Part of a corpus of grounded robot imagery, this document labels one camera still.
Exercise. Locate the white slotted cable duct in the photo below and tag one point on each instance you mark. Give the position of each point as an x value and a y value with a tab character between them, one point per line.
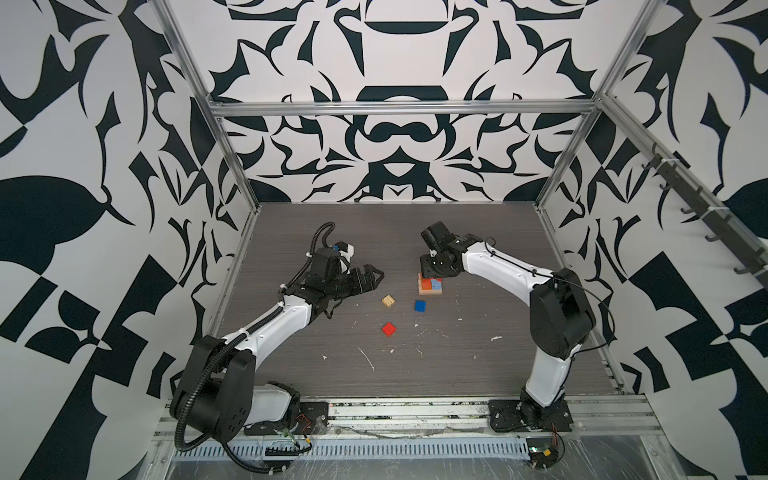
371	449

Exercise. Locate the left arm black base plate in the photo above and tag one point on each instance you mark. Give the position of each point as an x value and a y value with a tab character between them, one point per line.
288	418

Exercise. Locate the small red cube block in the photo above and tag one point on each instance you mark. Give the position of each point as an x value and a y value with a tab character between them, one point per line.
389	329

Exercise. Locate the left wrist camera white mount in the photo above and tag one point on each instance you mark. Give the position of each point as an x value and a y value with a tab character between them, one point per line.
346	252

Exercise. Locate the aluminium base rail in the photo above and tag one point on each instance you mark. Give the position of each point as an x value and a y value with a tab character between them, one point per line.
593	414

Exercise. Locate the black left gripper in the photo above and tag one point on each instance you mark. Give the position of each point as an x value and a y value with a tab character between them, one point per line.
370	282

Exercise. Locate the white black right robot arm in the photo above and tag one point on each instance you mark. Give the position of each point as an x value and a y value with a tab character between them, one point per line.
560	316

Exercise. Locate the aluminium horizontal frame bar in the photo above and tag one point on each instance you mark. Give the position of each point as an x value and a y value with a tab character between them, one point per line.
401	107

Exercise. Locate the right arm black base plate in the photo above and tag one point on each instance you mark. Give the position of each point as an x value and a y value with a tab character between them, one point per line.
507	416

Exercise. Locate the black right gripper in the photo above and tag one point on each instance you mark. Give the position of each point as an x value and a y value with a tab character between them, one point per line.
425	267

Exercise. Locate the aluminium corner frame post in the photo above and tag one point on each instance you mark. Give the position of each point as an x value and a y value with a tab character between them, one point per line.
173	35

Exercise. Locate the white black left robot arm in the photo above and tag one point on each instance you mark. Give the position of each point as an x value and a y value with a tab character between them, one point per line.
215	395

